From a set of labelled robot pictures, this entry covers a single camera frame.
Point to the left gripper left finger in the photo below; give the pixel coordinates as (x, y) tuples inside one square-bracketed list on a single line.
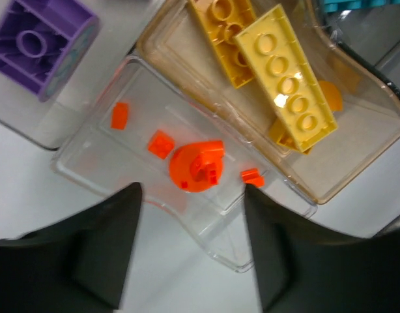
[(84, 259)]

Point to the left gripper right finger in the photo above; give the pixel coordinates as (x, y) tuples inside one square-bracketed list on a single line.
[(271, 227)]

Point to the small orange lego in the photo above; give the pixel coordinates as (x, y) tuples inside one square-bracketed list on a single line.
[(120, 115), (252, 177)]

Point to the small yellow 2x2 lego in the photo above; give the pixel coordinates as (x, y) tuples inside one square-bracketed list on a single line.
[(280, 136)]

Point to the orange lego cluster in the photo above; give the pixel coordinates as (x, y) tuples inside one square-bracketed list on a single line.
[(197, 167)]

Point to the orange 1x2 lego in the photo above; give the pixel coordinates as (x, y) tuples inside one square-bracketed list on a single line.
[(161, 144)]

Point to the long yellow lego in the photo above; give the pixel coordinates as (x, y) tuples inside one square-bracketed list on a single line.
[(274, 54)]

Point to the purple printed lego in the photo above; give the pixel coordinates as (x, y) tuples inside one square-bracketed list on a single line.
[(42, 43)]

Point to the teal 2x4 lego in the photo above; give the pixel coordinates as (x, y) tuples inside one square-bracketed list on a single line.
[(331, 6)]

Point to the yellow round lego piece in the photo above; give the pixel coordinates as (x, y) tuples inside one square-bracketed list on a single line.
[(332, 95)]

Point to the clear front-left container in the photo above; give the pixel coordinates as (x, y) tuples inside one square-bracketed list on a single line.
[(104, 160)]

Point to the amber plastic container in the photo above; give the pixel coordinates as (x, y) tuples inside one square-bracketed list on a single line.
[(174, 44)]

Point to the grey plastic container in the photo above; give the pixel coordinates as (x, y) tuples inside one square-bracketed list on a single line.
[(373, 33)]

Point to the clear rear container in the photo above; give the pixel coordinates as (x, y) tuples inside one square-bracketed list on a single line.
[(49, 123)]

